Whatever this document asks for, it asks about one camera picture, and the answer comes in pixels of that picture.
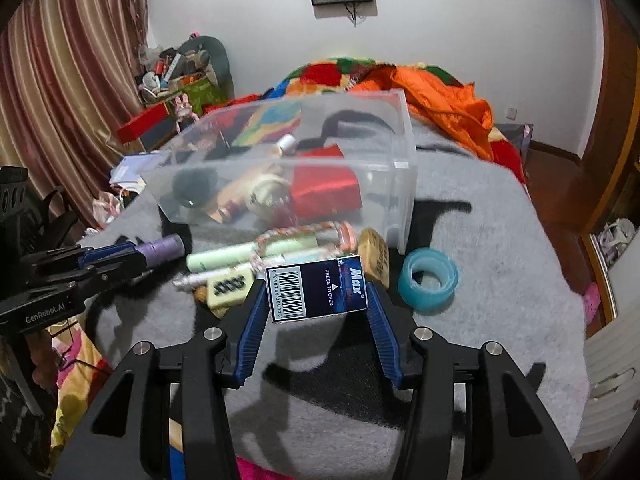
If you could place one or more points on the wooden door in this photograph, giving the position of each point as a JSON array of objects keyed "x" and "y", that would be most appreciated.
[{"x": 611, "y": 158}]

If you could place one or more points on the blue white notebook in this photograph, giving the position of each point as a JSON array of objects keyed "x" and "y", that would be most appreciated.
[{"x": 130, "y": 168}]

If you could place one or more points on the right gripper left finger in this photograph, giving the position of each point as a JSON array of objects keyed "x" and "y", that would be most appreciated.
[{"x": 125, "y": 432}]

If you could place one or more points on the clear plastic storage box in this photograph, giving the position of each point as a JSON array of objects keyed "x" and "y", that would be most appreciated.
[{"x": 370, "y": 132}]

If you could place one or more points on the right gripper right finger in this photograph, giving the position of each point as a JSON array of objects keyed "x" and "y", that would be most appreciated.
[{"x": 508, "y": 434}]

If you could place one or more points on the mahjong tile eraser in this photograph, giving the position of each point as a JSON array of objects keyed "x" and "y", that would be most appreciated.
[{"x": 228, "y": 290}]

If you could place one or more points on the purple black marker tube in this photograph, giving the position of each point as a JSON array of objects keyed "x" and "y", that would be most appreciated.
[{"x": 166, "y": 249}]

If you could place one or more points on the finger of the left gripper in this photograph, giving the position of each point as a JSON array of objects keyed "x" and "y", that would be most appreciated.
[
  {"x": 105, "y": 273},
  {"x": 105, "y": 252}
]

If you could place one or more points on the wooden shelf unit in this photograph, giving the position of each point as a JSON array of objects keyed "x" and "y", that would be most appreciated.
[{"x": 616, "y": 249}]

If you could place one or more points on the pale green labelled tube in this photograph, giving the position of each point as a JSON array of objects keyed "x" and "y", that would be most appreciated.
[{"x": 235, "y": 254}]

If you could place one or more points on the red garment on bed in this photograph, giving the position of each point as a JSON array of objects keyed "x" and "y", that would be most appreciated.
[{"x": 239, "y": 101}]

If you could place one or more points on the orange down jacket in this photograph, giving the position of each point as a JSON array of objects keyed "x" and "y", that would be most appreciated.
[{"x": 456, "y": 110}]

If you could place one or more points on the magenta knitted charm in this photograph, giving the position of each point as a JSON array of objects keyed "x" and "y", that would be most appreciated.
[{"x": 283, "y": 213}]

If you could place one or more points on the red foil package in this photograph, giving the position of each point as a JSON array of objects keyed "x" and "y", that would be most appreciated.
[{"x": 324, "y": 191}]

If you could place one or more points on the teal tape roll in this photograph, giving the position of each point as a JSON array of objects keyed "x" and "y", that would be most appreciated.
[{"x": 428, "y": 280}]

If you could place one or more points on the striped pink gold curtain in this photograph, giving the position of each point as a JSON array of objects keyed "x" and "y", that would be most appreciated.
[{"x": 67, "y": 84}]

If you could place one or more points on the white wardrobe door hearts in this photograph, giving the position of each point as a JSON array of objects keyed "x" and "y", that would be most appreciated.
[{"x": 612, "y": 357}]

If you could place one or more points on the pink clog shoe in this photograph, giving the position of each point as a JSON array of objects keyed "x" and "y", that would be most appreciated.
[{"x": 591, "y": 299}]

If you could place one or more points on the grey black blanket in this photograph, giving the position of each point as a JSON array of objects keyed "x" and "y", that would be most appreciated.
[{"x": 317, "y": 405}]

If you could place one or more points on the wooden tag charm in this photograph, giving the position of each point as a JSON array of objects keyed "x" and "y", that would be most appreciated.
[{"x": 375, "y": 257}]

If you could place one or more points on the green storage box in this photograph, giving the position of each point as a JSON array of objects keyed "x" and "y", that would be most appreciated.
[{"x": 201, "y": 94}]

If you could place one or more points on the colourful patchwork quilt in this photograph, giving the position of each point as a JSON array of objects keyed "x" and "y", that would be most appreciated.
[{"x": 343, "y": 74}]

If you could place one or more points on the grey green neck pillow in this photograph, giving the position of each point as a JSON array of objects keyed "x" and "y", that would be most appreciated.
[{"x": 210, "y": 57}]

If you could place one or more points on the pink rabbit figurine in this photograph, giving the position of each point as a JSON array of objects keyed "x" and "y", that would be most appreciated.
[{"x": 184, "y": 112}]

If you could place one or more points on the green pump bottle white label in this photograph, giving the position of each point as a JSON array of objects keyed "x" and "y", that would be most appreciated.
[{"x": 262, "y": 191}]

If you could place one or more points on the red long box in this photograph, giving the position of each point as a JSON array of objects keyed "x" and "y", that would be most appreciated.
[{"x": 142, "y": 122}]

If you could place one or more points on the white gold pen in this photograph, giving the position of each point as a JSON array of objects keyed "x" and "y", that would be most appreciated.
[{"x": 193, "y": 281}]

